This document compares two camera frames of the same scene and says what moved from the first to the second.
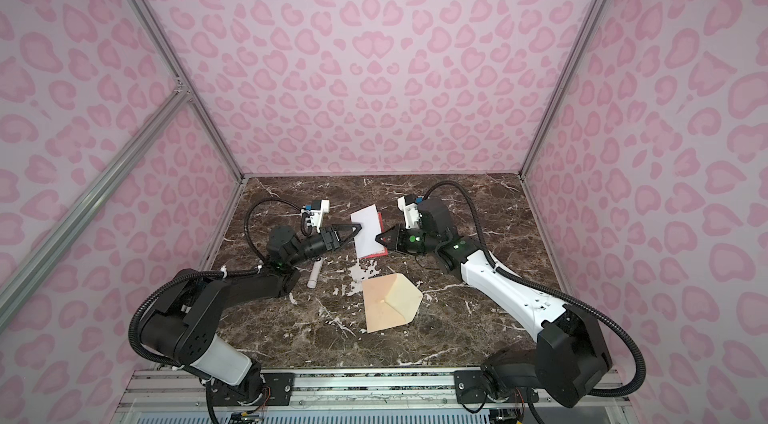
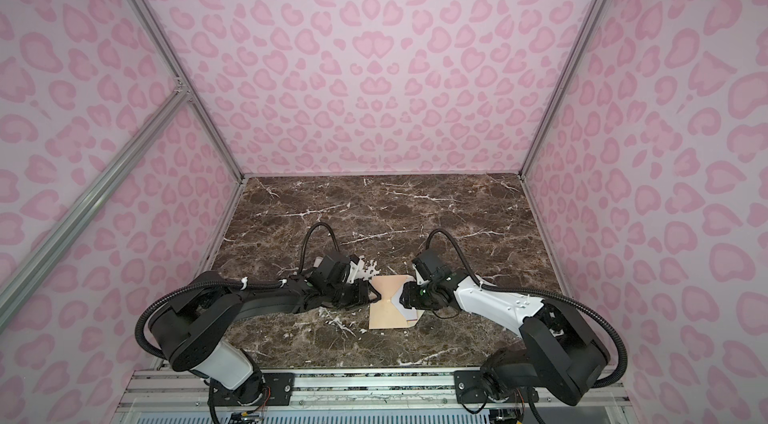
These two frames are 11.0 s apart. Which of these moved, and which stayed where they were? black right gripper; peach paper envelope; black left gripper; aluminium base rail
Moved: black right gripper; black left gripper
Stayed: peach paper envelope; aluminium base rail
